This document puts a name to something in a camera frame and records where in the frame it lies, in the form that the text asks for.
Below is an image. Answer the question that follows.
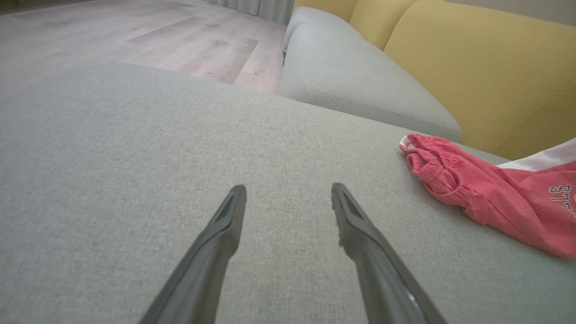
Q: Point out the grey window curtain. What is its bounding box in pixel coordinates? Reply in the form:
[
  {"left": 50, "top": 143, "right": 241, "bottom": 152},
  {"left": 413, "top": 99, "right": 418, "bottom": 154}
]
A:
[{"left": 205, "top": 0, "right": 295, "bottom": 25}]

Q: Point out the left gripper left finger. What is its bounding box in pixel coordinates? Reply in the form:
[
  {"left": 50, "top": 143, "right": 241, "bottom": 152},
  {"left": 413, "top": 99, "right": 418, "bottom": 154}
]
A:
[{"left": 139, "top": 184, "right": 247, "bottom": 324}]

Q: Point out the grey sofa seat cushion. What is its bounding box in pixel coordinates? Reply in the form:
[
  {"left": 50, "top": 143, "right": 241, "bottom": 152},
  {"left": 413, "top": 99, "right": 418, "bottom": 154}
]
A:
[
  {"left": 278, "top": 22, "right": 463, "bottom": 144},
  {"left": 283, "top": 5, "right": 363, "bottom": 52}
]

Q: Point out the red mesh garment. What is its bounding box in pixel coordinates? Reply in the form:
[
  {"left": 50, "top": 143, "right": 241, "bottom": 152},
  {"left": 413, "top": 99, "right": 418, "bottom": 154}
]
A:
[{"left": 399, "top": 133, "right": 576, "bottom": 260}]

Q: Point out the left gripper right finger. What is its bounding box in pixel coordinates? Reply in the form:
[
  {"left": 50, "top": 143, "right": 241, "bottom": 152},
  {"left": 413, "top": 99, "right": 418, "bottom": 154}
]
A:
[{"left": 331, "top": 182, "right": 446, "bottom": 324}]

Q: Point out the large grey sofa seat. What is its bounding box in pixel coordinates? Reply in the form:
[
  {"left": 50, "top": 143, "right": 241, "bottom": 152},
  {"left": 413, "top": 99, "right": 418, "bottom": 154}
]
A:
[{"left": 0, "top": 63, "right": 576, "bottom": 324}]

